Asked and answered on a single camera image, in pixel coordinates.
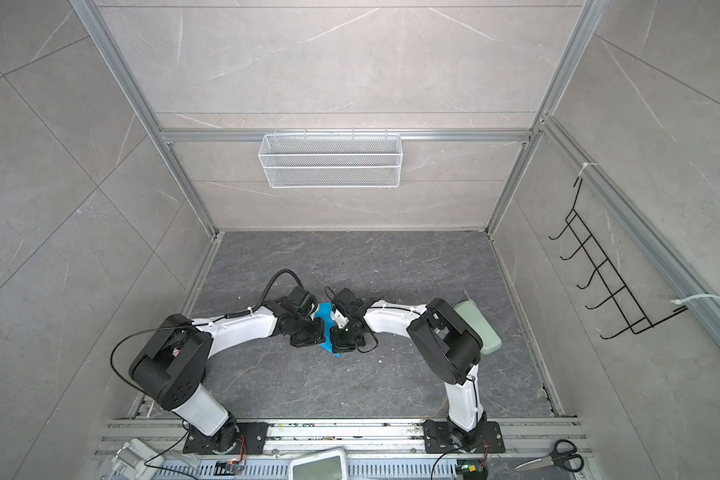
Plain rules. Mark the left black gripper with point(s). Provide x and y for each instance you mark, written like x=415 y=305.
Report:
x=320 y=336

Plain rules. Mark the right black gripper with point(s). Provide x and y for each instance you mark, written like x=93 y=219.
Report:
x=337 y=344

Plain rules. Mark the blue square paper sheet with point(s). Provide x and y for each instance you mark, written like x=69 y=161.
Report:
x=324 y=313

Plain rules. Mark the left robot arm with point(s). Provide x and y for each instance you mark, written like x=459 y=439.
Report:
x=171 y=366

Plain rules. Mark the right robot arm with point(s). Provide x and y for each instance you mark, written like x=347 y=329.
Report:
x=448 y=343

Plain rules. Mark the white display device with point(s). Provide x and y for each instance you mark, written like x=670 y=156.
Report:
x=324 y=465

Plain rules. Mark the small orange circuit board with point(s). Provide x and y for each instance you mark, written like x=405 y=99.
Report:
x=230 y=468

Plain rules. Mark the small green circuit board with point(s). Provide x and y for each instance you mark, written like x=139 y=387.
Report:
x=472 y=471

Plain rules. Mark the white clamp device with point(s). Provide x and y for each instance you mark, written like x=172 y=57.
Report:
x=136 y=460

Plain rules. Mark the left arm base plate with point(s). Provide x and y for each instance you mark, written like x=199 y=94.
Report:
x=246 y=438

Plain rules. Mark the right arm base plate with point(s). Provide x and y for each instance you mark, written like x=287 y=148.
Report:
x=443 y=436

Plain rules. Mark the white wire mesh basket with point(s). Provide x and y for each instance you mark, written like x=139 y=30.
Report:
x=331 y=160

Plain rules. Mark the black handled scissors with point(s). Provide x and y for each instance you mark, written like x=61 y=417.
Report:
x=564 y=455

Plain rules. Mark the black wire hook rack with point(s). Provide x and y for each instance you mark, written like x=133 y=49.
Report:
x=606 y=273

